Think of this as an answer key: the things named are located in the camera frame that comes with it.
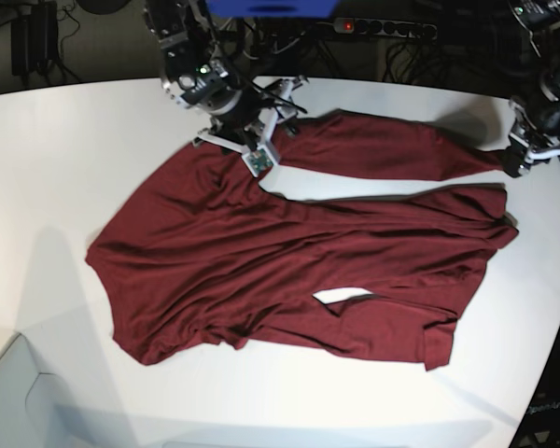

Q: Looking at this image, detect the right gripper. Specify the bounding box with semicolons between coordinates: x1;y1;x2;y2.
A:
191;77;307;160

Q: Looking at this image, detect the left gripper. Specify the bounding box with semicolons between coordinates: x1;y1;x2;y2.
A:
501;119;560;177

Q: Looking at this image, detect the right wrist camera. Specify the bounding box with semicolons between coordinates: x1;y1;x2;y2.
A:
242;147;279;177

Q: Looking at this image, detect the black power strip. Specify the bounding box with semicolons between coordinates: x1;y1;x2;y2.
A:
332;18;438;41

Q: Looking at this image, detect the blue box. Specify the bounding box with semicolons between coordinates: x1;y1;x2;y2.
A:
206;0;338;18

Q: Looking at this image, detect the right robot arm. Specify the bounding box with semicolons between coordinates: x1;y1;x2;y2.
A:
143;1;306;175

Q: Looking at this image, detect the dark red t-shirt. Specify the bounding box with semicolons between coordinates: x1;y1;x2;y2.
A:
86;111;518;370

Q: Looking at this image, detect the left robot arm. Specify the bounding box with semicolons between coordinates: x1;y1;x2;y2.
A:
502;1;560;178

